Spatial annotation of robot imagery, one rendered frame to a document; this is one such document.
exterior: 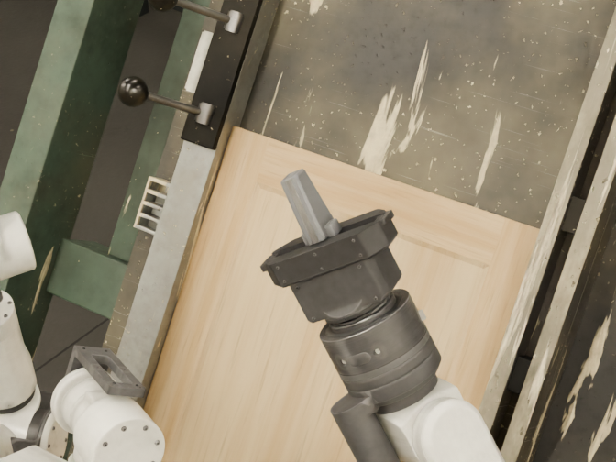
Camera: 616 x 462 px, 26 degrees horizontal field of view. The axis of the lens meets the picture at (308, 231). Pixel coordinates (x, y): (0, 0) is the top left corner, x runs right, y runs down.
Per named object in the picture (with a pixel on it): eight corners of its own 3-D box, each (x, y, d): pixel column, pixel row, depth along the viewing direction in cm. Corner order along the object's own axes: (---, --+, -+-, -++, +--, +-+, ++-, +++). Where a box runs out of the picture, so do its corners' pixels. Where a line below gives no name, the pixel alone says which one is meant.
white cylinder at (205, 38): (210, 33, 174) (192, 92, 174) (198, 28, 171) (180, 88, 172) (229, 38, 172) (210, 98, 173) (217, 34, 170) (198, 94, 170)
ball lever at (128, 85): (201, 127, 170) (108, 99, 162) (210, 99, 169) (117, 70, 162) (214, 133, 167) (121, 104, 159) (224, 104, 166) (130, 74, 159)
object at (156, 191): (145, 228, 176) (133, 226, 173) (160, 178, 176) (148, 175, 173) (170, 237, 174) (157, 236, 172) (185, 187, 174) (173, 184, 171)
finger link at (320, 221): (298, 168, 115) (330, 229, 117) (284, 181, 113) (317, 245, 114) (313, 161, 114) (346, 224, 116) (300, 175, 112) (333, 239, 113)
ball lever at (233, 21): (229, 37, 169) (137, 5, 161) (238, 8, 168) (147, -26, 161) (244, 40, 166) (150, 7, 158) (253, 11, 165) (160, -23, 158)
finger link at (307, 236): (284, 181, 113) (317, 245, 114) (298, 168, 115) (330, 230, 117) (269, 187, 113) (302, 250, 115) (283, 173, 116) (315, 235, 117)
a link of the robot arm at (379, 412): (447, 329, 116) (501, 438, 118) (385, 322, 125) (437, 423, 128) (347, 401, 111) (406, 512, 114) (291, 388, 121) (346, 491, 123)
